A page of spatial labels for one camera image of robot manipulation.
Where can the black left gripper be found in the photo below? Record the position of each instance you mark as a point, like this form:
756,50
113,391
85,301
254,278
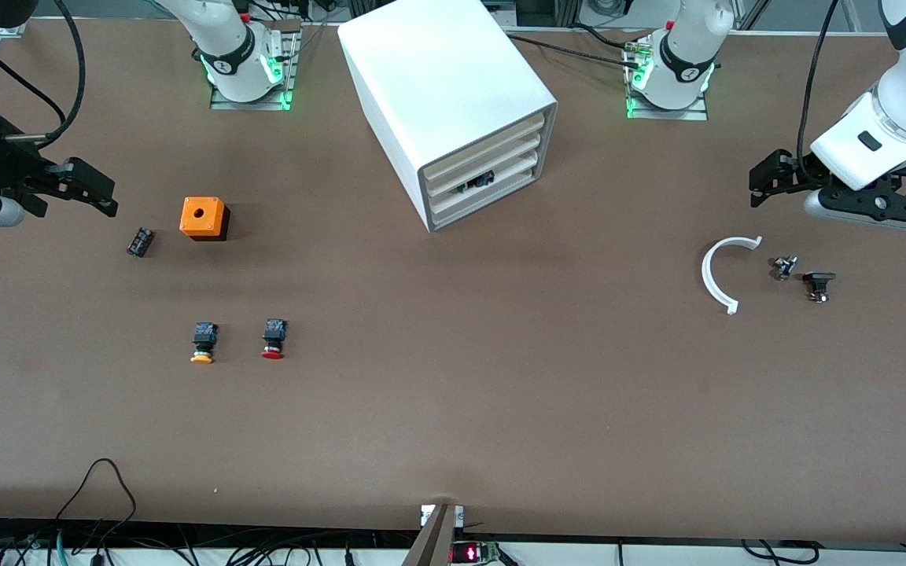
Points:
801,172

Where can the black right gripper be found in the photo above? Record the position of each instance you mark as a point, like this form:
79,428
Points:
5,167

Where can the white plastic drawer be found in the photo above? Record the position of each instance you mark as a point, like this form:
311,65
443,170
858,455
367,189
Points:
516,174
484,141
492,198
492,156

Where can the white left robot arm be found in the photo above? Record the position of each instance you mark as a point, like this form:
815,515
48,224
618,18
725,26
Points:
689,47

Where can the yellow push button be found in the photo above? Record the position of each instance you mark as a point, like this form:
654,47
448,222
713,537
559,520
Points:
203,339

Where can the red mushroom push button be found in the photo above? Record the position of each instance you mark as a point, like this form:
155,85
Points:
274,336

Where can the white drawer cabinet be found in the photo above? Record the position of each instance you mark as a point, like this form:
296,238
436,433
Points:
437,71

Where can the small black contact block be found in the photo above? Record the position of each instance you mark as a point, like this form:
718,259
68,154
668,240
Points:
140,242

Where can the small metal fitting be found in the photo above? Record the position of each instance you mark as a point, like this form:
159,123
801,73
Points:
783,267

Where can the orange box with hole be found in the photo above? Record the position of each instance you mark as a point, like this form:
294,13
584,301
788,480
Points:
201,214

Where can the white plastic arc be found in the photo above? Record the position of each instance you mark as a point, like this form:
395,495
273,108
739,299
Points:
706,275

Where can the aluminium corner profile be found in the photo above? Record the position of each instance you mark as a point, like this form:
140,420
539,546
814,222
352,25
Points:
12,31

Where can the red LED display module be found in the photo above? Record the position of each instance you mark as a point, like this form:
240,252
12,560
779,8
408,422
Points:
473,553

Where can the black switch part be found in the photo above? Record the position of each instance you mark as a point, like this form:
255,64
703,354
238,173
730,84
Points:
819,283

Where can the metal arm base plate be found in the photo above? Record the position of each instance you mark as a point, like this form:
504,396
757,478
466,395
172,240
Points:
697,114
289,71

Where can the aluminium profile post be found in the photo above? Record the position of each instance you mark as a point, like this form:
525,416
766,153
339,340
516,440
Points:
439,534

